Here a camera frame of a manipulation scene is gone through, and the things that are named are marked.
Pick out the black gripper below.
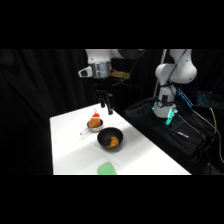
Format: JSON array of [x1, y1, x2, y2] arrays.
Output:
[[95, 77, 116, 116]]

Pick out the brown toy with red cap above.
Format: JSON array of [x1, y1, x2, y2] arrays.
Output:
[[87, 112, 103, 129]]

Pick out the black bowl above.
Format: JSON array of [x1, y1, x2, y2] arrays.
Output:
[[96, 126, 124, 150]]

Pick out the orange toy croissant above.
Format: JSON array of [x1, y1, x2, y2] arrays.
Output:
[[107, 135, 120, 148]]

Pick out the black robot stand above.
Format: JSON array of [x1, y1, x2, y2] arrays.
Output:
[[123, 97, 224, 176]]

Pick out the small green light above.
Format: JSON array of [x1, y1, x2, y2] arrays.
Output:
[[165, 107, 177, 126]]

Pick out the black curtain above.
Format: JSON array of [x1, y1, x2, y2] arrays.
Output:
[[0, 49, 224, 176]]

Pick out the black device with teal lights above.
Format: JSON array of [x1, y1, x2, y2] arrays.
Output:
[[176, 87, 211, 108]]

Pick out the yellowish wrist cable connector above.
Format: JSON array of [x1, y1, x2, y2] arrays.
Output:
[[111, 69, 131, 81]]

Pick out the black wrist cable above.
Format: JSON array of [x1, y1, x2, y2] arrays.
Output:
[[113, 56, 145, 101]]

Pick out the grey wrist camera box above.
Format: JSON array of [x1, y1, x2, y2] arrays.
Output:
[[77, 65, 93, 79]]

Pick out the yellow cable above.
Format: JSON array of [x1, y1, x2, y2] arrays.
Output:
[[208, 106, 218, 151]]

